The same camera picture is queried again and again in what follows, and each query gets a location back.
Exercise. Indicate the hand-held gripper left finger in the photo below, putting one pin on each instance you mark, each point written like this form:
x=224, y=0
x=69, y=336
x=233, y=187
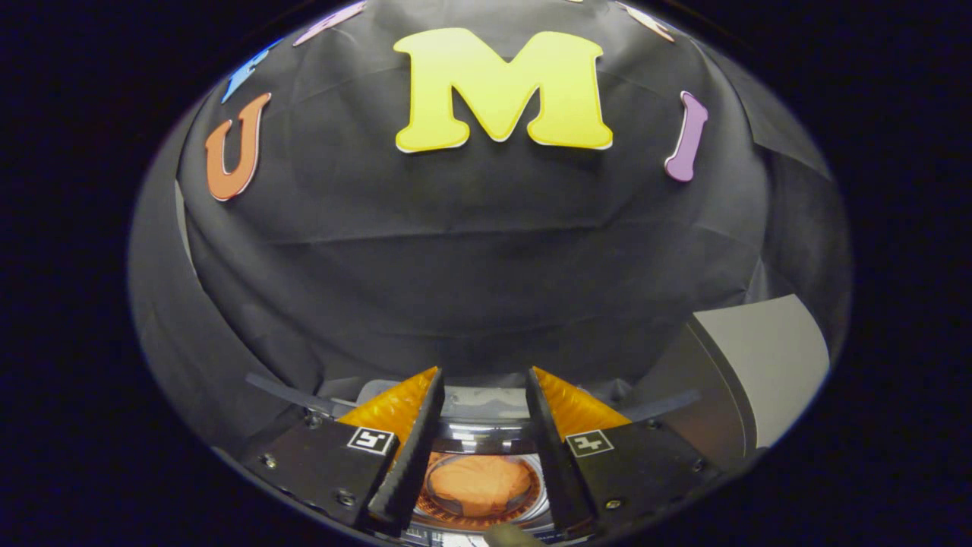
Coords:
x=414, y=463

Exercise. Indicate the orange polo shirt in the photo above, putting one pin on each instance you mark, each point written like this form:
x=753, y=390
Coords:
x=478, y=485

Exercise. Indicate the grey cabinet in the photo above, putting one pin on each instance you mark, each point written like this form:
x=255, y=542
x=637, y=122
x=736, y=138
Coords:
x=767, y=365

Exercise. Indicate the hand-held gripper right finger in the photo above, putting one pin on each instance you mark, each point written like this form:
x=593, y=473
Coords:
x=558, y=463

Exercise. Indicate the grey washing machine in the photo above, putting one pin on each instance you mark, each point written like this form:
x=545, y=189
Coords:
x=474, y=399

